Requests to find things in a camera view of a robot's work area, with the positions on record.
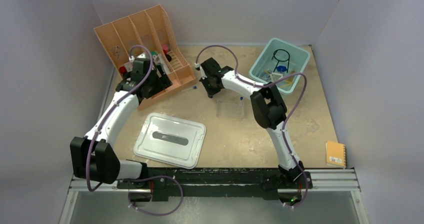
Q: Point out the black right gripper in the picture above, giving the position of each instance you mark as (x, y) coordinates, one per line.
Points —
(211, 92)

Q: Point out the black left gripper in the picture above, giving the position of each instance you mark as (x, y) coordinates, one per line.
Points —
(163, 82)

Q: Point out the clear test tube rack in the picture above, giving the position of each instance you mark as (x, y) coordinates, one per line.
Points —
(230, 109)

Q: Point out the blue hexagonal plastic piece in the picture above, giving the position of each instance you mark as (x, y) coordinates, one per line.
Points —
(281, 69)

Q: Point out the brown test tube brush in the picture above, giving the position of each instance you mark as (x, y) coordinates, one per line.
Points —
(289, 81)

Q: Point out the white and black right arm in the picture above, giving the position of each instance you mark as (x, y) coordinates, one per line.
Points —
(268, 106)

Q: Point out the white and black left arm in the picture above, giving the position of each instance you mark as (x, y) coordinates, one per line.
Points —
(93, 157)

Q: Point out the blue-capped test tube by organizer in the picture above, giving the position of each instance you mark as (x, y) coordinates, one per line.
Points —
(190, 88)

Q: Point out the red black item in organizer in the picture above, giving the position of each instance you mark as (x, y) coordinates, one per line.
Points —
(166, 49)

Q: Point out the peach plastic desk organizer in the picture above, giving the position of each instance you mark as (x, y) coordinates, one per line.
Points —
(151, 28)

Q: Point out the white plastic bin lid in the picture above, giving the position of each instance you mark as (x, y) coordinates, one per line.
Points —
(170, 140)

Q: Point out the mint green plastic bin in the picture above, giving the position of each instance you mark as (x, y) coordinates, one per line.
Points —
(279, 53)

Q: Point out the yellow spiral notebook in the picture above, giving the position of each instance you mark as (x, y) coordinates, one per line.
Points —
(336, 154)

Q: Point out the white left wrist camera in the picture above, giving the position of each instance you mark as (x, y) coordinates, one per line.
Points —
(142, 56)

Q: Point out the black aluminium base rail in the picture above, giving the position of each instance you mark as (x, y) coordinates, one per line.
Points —
(269, 184)

